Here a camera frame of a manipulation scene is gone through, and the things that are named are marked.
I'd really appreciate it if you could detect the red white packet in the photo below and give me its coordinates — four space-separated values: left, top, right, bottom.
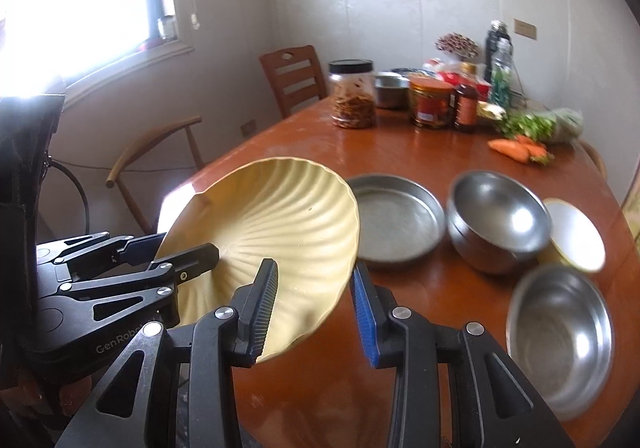
424 57 493 101

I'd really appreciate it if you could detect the cream bowl with handle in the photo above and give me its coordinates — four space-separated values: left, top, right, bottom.
540 198 607 274

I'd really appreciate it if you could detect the shallow steel plate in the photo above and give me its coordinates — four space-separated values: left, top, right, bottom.
345 174 446 263

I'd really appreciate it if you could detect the black thermos bottle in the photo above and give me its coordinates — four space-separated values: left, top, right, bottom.
484 19 508 84

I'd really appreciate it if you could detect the dull steel bowl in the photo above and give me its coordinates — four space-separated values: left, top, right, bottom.
506 264 615 421

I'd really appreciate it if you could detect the steel food container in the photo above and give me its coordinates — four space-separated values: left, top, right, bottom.
374 72 412 110

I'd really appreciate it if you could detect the shiny steel bowl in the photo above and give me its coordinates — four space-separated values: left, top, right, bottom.
446 170 552 275

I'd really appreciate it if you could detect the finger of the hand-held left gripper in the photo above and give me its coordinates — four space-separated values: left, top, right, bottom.
42 243 221 326
37 230 166 279

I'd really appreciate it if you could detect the bunch of celery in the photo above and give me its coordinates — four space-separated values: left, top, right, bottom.
497 108 585 145

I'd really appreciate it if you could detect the clear bottle with green label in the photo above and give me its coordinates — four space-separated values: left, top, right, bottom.
490 39 515 109

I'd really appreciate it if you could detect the black cable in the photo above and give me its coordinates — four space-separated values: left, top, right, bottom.
47 155 93 234

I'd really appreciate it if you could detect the red label jar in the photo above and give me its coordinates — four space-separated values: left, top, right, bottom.
409 77 455 130

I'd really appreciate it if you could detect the dried flower bouquet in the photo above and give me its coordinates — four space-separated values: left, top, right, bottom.
435 32 480 60

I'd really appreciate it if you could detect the yellow food packet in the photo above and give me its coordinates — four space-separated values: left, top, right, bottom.
477 102 508 122

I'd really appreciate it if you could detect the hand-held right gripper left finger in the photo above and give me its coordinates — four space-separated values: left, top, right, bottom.
52 258 279 448

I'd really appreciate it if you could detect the brown ladder back chair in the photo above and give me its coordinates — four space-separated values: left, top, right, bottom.
259 45 330 119

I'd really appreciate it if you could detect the steel plate stack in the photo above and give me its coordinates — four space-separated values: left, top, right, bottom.
156 157 361 363

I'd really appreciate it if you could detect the carrot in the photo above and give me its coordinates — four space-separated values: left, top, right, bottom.
487 138 531 165
515 134 555 166

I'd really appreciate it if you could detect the light wooden armchair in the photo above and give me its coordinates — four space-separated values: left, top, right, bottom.
105 115 206 234
582 140 608 179

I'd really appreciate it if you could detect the clear jar with black lid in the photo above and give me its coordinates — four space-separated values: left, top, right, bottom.
327 59 377 130

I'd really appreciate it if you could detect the dark sauce bottle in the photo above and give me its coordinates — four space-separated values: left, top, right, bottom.
452 62 480 134

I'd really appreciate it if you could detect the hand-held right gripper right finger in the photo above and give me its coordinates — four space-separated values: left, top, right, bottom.
350 262 576 448

